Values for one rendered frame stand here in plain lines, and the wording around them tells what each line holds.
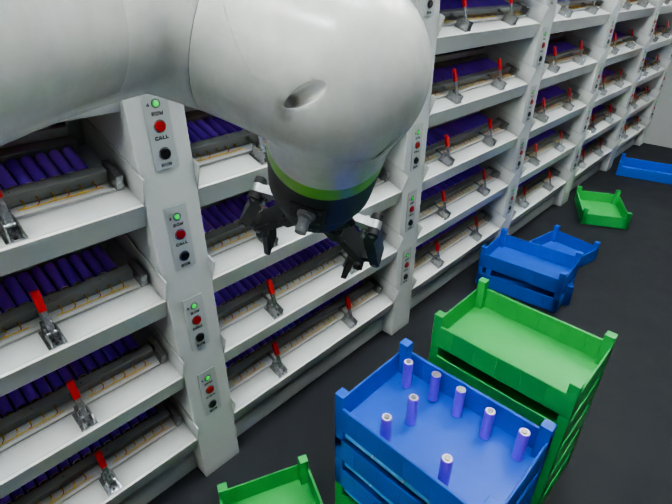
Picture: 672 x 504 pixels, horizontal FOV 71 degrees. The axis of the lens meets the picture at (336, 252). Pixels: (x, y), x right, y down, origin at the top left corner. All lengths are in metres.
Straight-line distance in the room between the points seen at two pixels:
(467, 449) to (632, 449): 0.65
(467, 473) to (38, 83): 0.78
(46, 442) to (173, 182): 0.49
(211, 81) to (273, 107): 0.04
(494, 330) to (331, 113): 0.93
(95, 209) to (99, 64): 0.58
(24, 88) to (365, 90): 0.14
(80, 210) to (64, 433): 0.40
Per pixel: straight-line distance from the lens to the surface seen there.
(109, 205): 0.81
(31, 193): 0.82
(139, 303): 0.90
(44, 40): 0.21
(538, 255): 1.96
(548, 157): 2.31
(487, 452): 0.89
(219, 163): 0.91
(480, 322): 1.15
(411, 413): 0.87
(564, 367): 1.09
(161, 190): 0.82
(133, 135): 0.78
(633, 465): 1.43
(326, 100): 0.25
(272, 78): 0.26
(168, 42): 0.28
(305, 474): 1.18
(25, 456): 0.99
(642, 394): 1.63
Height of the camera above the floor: 1.01
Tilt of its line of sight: 30 degrees down
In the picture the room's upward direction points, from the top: straight up
